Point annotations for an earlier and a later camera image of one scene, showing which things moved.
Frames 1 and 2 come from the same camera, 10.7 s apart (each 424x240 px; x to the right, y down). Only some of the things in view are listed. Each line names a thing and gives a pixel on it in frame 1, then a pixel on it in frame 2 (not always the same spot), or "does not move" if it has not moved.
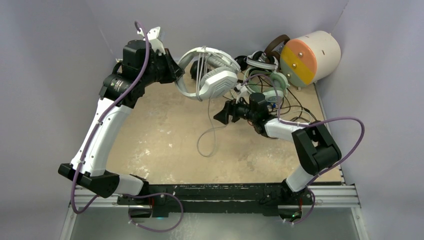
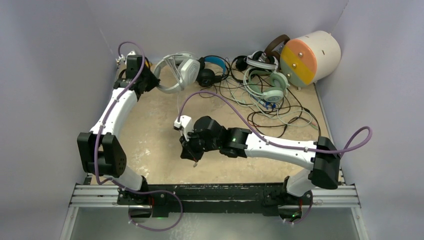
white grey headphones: (220, 73) to (187, 66)
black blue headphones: (194, 68) to (206, 77)
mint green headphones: (273, 85) does not move
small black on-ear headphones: (242, 60) does not move
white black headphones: (253, 58) does not move
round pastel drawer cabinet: (310, 58) does not move
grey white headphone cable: (198, 96) to (178, 103)
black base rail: (161, 201) does not move
